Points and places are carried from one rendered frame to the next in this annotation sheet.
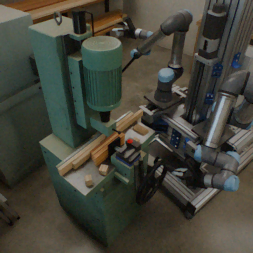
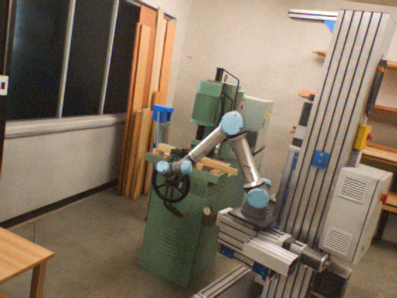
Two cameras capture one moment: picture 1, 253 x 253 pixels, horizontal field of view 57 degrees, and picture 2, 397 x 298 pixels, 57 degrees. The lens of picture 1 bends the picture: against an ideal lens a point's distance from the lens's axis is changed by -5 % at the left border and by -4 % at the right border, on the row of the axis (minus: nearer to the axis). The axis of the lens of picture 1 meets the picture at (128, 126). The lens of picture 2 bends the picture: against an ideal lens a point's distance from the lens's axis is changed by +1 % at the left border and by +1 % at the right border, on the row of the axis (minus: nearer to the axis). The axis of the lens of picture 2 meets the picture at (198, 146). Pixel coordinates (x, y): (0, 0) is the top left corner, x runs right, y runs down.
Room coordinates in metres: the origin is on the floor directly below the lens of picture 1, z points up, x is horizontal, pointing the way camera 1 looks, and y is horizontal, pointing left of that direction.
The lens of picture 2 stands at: (0.26, -2.43, 1.58)
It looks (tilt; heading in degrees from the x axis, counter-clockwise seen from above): 12 degrees down; 74
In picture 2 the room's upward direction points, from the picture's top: 12 degrees clockwise
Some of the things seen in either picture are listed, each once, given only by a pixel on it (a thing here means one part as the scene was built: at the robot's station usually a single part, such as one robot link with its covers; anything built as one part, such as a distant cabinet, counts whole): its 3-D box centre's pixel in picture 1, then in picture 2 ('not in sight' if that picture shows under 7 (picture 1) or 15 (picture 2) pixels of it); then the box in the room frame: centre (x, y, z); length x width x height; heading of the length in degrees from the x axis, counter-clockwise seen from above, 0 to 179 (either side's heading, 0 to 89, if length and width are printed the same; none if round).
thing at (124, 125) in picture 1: (111, 136); (200, 160); (1.02, 0.10, 0.92); 0.60 x 0.02 x 0.04; 142
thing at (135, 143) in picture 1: (130, 150); (181, 152); (0.84, -0.01, 0.99); 0.13 x 0.11 x 0.06; 142
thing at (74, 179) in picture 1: (116, 157); (183, 166); (0.89, 0.06, 0.87); 0.61 x 0.30 x 0.06; 142
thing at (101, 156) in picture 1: (109, 148); not in sight; (0.90, 0.10, 0.94); 0.23 x 0.02 x 0.07; 142
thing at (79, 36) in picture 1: (79, 28); (218, 79); (1.07, 0.24, 1.54); 0.08 x 0.08 x 0.17; 52
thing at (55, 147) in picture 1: (93, 148); (196, 177); (1.06, 0.22, 0.76); 0.57 x 0.45 x 0.09; 52
